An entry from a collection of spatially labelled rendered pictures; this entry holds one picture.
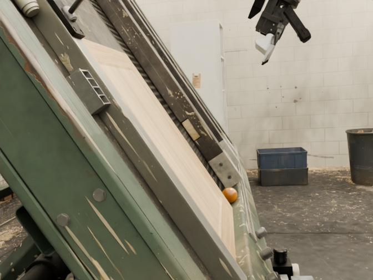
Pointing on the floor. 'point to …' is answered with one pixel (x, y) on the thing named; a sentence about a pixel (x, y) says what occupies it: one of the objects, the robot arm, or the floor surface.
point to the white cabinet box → (203, 61)
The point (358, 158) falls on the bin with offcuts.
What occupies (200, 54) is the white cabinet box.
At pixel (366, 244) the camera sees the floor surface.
